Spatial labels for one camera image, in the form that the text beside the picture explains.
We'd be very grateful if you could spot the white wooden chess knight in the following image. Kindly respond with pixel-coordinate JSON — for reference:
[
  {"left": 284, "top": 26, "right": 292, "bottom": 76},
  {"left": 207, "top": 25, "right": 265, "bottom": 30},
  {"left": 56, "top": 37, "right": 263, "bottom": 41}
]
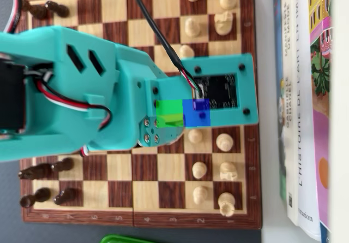
[
  {"left": 219, "top": 161, "right": 238, "bottom": 181},
  {"left": 214, "top": 10, "right": 234, "bottom": 35}
]

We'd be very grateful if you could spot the dark blue book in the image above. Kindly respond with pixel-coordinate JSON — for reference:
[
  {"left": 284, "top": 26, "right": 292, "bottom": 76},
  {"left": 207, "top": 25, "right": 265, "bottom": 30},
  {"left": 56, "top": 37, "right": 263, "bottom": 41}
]
[{"left": 320, "top": 222, "right": 332, "bottom": 243}]

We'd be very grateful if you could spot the wooden folding chessboard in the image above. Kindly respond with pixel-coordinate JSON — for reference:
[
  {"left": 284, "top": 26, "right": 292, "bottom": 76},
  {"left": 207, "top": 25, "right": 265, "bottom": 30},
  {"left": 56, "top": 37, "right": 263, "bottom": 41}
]
[{"left": 17, "top": 0, "right": 262, "bottom": 230}]

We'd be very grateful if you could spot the white Gabrielle Chanel book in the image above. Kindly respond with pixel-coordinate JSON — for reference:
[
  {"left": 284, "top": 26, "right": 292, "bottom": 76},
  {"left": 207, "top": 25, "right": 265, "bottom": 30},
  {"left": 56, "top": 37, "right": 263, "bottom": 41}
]
[{"left": 280, "top": 0, "right": 299, "bottom": 226}]

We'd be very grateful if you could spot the white art history book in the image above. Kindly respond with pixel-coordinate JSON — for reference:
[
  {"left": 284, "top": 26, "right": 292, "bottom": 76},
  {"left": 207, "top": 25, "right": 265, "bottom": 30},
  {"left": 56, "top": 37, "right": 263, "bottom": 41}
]
[{"left": 294, "top": 0, "right": 323, "bottom": 241}]

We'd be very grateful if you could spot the black camera cable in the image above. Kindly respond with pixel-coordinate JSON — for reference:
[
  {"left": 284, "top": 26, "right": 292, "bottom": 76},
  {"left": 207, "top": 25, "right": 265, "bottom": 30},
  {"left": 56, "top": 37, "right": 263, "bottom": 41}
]
[{"left": 127, "top": 0, "right": 206, "bottom": 99}]

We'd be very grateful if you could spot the pink yellow illustrated book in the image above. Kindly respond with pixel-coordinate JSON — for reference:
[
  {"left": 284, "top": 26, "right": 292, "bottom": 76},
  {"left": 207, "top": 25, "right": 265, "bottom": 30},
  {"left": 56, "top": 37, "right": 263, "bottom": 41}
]
[{"left": 308, "top": 0, "right": 334, "bottom": 232}]

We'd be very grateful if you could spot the white wooden chess bishop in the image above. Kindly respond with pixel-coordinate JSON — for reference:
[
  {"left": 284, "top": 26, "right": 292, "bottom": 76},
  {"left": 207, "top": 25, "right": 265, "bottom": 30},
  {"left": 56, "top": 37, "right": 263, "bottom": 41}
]
[{"left": 215, "top": 133, "right": 234, "bottom": 152}]

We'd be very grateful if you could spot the dark wooden chess knight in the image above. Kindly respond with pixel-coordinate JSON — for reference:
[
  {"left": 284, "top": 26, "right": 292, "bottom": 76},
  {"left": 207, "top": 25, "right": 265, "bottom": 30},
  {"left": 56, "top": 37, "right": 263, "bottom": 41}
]
[{"left": 17, "top": 162, "right": 54, "bottom": 180}]

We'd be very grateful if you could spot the green plastic container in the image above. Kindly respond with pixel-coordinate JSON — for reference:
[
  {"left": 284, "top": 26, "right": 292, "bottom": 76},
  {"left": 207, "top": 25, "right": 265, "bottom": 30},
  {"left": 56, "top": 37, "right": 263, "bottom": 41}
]
[{"left": 99, "top": 234, "right": 164, "bottom": 243}]

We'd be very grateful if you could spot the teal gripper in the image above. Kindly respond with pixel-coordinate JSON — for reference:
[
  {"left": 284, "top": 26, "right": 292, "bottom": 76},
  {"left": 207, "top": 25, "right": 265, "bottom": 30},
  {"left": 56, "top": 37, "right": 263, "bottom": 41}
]
[{"left": 109, "top": 45, "right": 186, "bottom": 152}]

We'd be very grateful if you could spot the dark wooden chess pawn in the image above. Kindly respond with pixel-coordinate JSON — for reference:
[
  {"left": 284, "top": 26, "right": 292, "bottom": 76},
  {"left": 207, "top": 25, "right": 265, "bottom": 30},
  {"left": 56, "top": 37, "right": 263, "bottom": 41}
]
[
  {"left": 53, "top": 187, "right": 84, "bottom": 207},
  {"left": 45, "top": 0, "right": 70, "bottom": 19},
  {"left": 51, "top": 157, "right": 75, "bottom": 173}
]

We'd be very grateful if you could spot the teal wrist camera module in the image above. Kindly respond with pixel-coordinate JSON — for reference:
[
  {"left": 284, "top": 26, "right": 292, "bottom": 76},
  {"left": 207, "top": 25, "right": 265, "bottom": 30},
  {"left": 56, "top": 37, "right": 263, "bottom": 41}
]
[{"left": 146, "top": 53, "right": 259, "bottom": 131}]

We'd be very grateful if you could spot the thin blue illustrated book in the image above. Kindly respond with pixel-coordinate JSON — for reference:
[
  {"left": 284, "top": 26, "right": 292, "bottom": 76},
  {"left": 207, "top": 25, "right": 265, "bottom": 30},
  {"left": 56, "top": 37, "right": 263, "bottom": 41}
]
[{"left": 272, "top": 0, "right": 288, "bottom": 200}]

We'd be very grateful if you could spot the dark wooden chess rook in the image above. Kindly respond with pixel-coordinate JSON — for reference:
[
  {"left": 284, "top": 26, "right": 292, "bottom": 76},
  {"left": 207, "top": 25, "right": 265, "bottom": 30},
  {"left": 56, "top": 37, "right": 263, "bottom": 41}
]
[
  {"left": 19, "top": 187, "right": 53, "bottom": 209},
  {"left": 21, "top": 0, "right": 51, "bottom": 20}
]

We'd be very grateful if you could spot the red white black servo cable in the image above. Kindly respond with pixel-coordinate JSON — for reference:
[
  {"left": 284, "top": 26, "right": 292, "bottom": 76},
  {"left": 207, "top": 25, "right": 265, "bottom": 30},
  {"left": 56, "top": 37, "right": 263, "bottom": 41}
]
[
  {"left": 26, "top": 68, "right": 113, "bottom": 131},
  {"left": 0, "top": 0, "right": 23, "bottom": 34}
]

